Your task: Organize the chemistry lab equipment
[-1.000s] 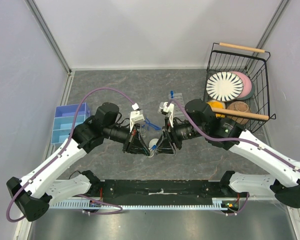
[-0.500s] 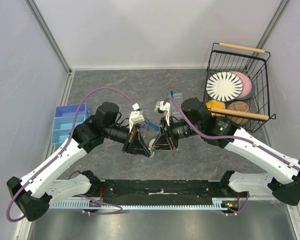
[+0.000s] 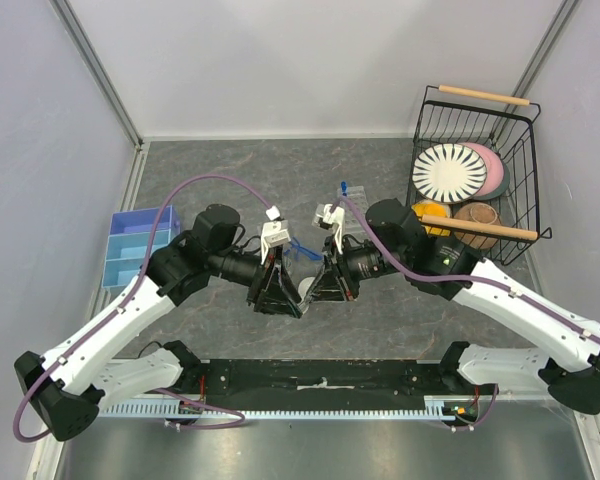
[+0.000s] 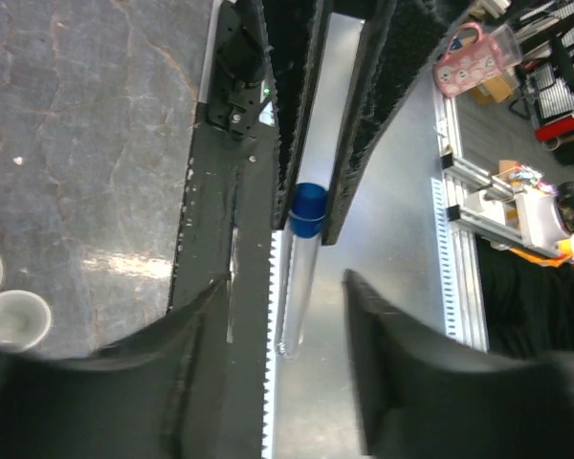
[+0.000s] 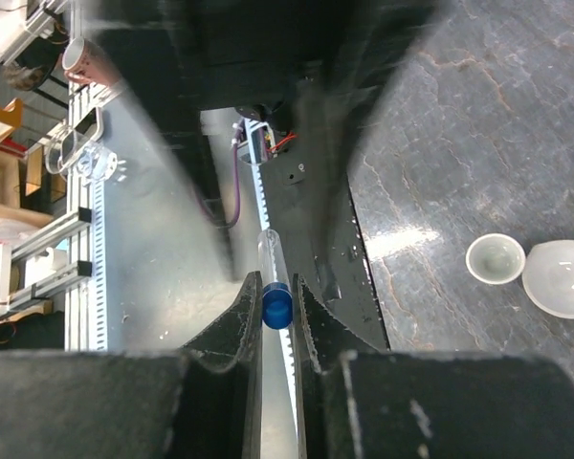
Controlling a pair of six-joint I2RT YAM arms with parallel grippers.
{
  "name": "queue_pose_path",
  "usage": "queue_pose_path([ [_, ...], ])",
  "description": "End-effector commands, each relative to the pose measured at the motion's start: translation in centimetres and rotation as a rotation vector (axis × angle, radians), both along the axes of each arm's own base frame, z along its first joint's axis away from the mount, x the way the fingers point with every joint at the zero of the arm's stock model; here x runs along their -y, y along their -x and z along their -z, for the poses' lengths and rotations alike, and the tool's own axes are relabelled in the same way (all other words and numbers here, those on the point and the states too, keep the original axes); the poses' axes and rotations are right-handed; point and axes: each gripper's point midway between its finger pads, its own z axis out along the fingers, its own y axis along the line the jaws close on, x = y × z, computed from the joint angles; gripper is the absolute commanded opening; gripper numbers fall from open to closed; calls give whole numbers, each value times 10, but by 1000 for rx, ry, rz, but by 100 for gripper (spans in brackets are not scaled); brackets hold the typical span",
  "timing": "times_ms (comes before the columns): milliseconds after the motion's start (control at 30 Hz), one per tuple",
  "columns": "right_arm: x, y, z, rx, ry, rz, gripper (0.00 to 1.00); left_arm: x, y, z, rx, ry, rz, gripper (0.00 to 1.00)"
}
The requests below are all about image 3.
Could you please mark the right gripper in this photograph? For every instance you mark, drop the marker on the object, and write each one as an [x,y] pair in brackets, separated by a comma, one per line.
[334,282]

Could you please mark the large white dish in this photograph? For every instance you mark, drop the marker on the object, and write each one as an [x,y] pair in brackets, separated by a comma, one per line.
[304,286]

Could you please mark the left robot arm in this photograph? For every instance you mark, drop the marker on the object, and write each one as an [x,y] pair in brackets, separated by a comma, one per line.
[70,384]

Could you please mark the clear test tube rack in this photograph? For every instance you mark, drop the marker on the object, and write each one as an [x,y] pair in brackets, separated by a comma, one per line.
[352,196]

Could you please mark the black wire dish basket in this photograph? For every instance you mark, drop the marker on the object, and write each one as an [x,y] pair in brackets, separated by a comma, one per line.
[505,129]

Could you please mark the light blue cable duct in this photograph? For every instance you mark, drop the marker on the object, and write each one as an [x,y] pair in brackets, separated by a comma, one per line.
[156,407]

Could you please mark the blue compartment organizer box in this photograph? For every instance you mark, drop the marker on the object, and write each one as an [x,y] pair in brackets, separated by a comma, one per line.
[128,240]

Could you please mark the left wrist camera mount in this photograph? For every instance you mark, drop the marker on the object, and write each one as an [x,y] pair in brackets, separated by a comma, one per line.
[275,232]

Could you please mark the yellow bowl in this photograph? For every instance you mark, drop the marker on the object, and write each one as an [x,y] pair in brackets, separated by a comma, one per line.
[429,207]

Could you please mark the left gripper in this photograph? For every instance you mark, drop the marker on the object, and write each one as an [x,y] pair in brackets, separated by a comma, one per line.
[272,290]

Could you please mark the blue safety glasses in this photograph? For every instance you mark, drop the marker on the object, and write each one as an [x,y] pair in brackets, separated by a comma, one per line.
[296,249]

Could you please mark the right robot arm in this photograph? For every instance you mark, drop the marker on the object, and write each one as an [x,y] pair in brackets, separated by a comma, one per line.
[563,359]

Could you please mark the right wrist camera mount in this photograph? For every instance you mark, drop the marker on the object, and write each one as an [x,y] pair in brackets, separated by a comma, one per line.
[331,217]

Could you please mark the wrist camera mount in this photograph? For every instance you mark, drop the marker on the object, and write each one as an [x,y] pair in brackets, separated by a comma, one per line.
[275,232]
[331,217]

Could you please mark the white blue striped plate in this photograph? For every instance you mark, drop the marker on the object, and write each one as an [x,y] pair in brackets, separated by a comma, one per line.
[449,173]

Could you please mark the pink plate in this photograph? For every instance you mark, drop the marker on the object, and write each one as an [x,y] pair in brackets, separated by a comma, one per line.
[491,159]

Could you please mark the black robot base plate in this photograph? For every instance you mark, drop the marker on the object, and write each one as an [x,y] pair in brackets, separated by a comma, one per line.
[253,384]

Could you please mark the dark green plate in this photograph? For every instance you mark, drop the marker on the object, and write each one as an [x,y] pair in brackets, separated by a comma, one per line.
[495,186]

